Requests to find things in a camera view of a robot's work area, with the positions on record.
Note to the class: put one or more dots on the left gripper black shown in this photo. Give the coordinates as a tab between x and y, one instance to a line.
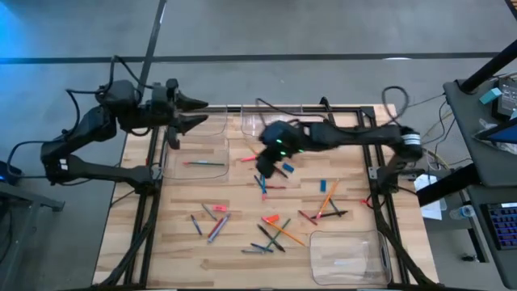
157	115

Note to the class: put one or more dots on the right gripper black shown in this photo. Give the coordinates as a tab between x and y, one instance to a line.
265	165

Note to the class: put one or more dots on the dark blue crayon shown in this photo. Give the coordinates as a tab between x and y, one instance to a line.
257	180

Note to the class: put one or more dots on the dark purple pen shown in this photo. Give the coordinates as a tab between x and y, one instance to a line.
281	171

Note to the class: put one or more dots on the blue pen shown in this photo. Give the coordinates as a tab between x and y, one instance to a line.
263	186

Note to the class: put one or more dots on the blue eraser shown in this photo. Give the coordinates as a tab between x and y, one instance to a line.
323	186
288	167

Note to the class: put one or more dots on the pink eraser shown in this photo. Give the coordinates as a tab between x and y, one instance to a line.
219	208

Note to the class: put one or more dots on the bright green pencil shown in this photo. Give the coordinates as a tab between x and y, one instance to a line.
281	230

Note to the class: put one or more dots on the orange pencil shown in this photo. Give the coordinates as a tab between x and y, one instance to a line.
328	198
282	231

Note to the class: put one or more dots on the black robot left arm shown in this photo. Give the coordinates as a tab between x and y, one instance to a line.
101	171

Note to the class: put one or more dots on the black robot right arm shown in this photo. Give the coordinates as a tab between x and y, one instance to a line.
355	135

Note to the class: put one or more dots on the pink pen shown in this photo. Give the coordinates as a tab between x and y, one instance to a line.
248	158

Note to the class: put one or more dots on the red pen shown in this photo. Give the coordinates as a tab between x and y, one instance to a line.
276	187
214	229

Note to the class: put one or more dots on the clear plastic bin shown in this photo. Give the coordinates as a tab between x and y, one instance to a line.
252	121
349	258
198	149
214	123

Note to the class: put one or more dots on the maroon crayon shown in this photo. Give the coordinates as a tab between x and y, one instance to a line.
308	217

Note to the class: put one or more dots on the black gel pen with clip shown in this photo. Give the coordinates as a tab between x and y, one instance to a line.
270	237

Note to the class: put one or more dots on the lavender pen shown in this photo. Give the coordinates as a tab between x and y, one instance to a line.
220	229

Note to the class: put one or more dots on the dark grey pen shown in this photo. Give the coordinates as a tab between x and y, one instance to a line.
333	205

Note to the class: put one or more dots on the black spring clamp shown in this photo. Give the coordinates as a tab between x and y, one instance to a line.
323	101

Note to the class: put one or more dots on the grey crayon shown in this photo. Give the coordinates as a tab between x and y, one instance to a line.
250	251

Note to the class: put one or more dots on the white paper sheet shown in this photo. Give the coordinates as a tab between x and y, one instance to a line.
430	196

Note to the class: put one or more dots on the grey floor stand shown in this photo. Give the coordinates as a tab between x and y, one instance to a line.
24	198

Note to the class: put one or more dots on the clear water bottle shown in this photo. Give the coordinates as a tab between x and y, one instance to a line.
462	211

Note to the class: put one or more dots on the black desk with equipment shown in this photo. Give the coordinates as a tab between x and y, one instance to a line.
464	121

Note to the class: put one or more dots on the clear plastic bag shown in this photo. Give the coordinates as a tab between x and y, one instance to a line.
488	126

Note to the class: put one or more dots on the teal box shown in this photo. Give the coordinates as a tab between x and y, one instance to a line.
490	95

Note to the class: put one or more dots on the black keyboard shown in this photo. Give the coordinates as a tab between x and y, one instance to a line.
503	224

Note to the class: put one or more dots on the dark keyboard desk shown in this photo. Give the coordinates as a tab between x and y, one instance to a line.
493	266

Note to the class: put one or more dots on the black tablet device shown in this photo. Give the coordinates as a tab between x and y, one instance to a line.
508	99

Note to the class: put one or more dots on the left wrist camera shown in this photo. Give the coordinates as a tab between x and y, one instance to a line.
158	96

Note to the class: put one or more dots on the silver mounting bracket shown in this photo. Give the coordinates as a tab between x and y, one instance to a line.
372	173

